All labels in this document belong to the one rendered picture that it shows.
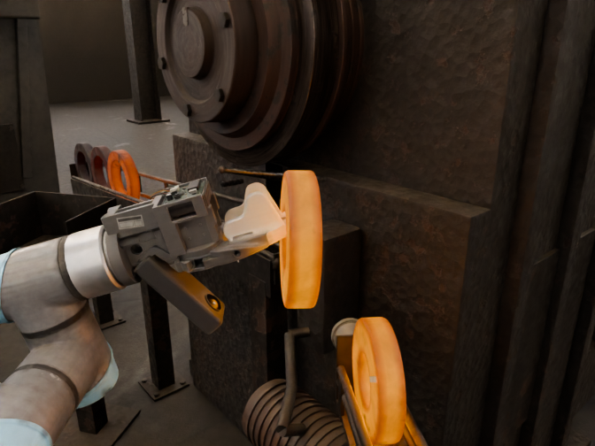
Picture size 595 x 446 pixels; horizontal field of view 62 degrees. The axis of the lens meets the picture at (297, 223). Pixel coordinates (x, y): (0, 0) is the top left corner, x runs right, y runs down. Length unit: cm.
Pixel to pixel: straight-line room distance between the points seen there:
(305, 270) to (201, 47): 53
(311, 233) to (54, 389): 30
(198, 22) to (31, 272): 52
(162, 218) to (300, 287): 16
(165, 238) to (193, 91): 51
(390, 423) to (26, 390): 38
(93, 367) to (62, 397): 7
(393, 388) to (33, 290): 41
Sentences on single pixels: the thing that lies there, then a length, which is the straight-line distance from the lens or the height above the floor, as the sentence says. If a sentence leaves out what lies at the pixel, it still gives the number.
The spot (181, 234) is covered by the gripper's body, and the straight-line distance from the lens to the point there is 54.
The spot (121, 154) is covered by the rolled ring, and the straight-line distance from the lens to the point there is 166.
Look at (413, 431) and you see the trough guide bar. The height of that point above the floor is 69.
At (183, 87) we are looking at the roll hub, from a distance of 103.
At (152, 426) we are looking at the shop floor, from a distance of 172.
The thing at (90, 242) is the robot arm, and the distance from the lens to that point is 56.
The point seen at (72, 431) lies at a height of 1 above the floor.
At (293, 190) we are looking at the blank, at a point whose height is 97.
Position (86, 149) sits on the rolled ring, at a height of 75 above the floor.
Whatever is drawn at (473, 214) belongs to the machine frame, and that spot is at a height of 87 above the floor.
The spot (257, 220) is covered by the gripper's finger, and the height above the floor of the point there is 94.
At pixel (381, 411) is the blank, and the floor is 72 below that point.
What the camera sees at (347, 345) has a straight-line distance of 74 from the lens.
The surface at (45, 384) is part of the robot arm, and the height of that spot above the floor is 80.
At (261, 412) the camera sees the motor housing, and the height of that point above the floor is 51.
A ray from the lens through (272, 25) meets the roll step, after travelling 86.
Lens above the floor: 111
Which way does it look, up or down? 20 degrees down
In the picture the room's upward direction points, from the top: straight up
